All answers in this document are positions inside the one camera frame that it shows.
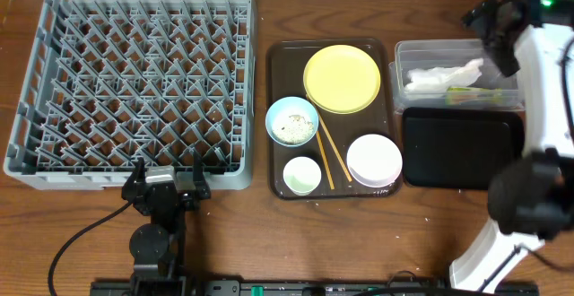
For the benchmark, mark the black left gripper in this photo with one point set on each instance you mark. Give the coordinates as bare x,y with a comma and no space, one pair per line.
166,193

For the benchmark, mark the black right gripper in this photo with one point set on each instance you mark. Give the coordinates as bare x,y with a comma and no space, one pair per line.
478,17

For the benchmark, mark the green snack wrapper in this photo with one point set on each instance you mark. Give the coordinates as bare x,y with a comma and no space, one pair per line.
463,95

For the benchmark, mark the small white cup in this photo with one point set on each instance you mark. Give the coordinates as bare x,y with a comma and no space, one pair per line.
302,175

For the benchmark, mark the light blue bowl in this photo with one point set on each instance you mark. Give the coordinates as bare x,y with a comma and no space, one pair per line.
290,106

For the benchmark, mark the rice food waste pile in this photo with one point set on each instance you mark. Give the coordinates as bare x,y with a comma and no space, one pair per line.
293,129

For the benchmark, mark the yellow plate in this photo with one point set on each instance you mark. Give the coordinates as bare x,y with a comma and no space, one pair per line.
341,79

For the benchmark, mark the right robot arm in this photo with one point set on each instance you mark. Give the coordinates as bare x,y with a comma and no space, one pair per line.
531,201

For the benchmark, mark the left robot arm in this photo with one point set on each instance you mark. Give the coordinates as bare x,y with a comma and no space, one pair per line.
158,247

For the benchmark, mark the black waste tray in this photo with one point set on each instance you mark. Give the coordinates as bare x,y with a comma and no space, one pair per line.
459,148

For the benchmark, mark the clear plastic bin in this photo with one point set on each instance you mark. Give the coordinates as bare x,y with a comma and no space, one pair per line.
427,54

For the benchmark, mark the grey dish rack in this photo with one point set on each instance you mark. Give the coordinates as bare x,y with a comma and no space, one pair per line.
110,83

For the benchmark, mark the wooden chopstick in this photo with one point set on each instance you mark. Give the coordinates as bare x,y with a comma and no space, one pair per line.
325,161
332,143

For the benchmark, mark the dark brown serving tray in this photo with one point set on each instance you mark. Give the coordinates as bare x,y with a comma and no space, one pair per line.
285,63

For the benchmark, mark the white pink bowl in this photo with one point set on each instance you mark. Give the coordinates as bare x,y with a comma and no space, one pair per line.
374,160

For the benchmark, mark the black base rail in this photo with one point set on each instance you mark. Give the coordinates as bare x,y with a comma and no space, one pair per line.
236,288

